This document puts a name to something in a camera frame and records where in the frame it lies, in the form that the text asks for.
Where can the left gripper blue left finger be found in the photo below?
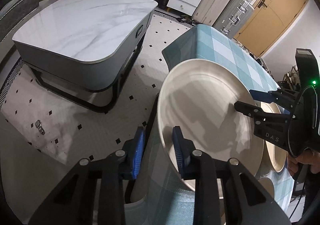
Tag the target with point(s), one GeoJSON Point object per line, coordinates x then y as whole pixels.
{"type": "Point", "coordinates": [136, 152]}

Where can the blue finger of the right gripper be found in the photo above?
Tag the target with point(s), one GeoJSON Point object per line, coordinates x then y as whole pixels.
{"type": "Point", "coordinates": [249, 110]}
{"type": "Point", "coordinates": [261, 96]}

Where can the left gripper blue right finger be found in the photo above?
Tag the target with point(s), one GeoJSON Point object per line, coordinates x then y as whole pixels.
{"type": "Point", "coordinates": [181, 149]}

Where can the teal checked tablecloth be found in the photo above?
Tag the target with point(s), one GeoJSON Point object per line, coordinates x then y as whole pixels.
{"type": "Point", "coordinates": [158, 196]}

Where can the silver suitcase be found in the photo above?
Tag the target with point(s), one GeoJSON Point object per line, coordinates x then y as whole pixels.
{"type": "Point", "coordinates": [233, 17]}

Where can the wooden door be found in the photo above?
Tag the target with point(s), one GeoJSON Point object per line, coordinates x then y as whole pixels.
{"type": "Point", "coordinates": [270, 19]}

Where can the marble top coffee table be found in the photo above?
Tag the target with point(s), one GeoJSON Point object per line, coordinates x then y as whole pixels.
{"type": "Point", "coordinates": [84, 50]}

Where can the beige suitcase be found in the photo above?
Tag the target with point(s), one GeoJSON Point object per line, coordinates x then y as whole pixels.
{"type": "Point", "coordinates": [208, 11]}

